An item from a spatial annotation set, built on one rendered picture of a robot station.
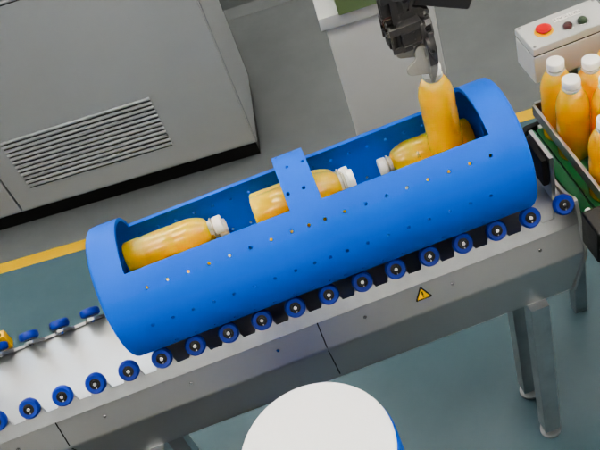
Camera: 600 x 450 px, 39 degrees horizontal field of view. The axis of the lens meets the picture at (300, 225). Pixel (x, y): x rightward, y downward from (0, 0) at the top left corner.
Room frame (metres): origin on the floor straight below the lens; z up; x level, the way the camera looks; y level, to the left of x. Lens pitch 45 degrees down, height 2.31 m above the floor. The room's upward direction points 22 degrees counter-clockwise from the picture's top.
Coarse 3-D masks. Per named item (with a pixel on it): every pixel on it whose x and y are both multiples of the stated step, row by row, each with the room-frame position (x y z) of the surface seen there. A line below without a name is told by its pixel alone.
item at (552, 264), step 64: (448, 256) 1.14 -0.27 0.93; (512, 256) 1.11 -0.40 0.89; (576, 256) 1.09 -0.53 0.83; (384, 320) 1.11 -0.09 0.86; (448, 320) 1.13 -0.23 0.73; (0, 384) 1.28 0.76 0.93; (64, 384) 1.21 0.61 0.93; (192, 384) 1.12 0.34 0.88; (256, 384) 1.12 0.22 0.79; (0, 448) 1.14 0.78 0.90; (64, 448) 1.12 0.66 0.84; (128, 448) 1.17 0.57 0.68
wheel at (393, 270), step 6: (396, 258) 1.15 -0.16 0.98; (390, 264) 1.14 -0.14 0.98; (396, 264) 1.14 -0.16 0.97; (402, 264) 1.13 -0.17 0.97; (390, 270) 1.13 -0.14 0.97; (396, 270) 1.13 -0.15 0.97; (402, 270) 1.13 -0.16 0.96; (390, 276) 1.13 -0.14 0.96; (396, 276) 1.12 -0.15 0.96; (402, 276) 1.12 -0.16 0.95
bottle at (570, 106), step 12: (564, 96) 1.31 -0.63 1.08; (576, 96) 1.30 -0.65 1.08; (564, 108) 1.30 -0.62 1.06; (576, 108) 1.29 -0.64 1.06; (588, 108) 1.29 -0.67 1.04; (564, 120) 1.30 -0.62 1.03; (576, 120) 1.28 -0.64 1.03; (588, 120) 1.29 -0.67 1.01; (564, 132) 1.30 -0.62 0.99; (576, 132) 1.28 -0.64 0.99; (588, 132) 1.29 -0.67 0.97; (576, 144) 1.28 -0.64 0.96; (564, 156) 1.30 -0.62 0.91
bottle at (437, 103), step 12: (420, 84) 1.29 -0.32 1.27; (432, 84) 1.27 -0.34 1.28; (444, 84) 1.26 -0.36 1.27; (420, 96) 1.28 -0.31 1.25; (432, 96) 1.26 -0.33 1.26; (444, 96) 1.25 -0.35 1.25; (432, 108) 1.26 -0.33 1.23; (444, 108) 1.25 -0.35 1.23; (456, 108) 1.27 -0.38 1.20; (432, 120) 1.26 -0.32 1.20; (444, 120) 1.25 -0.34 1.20; (456, 120) 1.26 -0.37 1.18; (432, 132) 1.26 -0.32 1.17; (444, 132) 1.25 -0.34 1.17; (456, 132) 1.26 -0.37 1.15; (432, 144) 1.27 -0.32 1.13; (444, 144) 1.25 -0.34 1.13; (456, 144) 1.25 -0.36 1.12
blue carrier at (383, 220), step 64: (384, 128) 1.37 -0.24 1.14; (512, 128) 1.15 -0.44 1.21; (384, 192) 1.13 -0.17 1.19; (448, 192) 1.11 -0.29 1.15; (512, 192) 1.09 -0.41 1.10; (192, 256) 1.15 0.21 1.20; (256, 256) 1.12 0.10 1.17; (320, 256) 1.10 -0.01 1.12; (384, 256) 1.10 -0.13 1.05; (128, 320) 1.12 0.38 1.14; (192, 320) 1.11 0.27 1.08
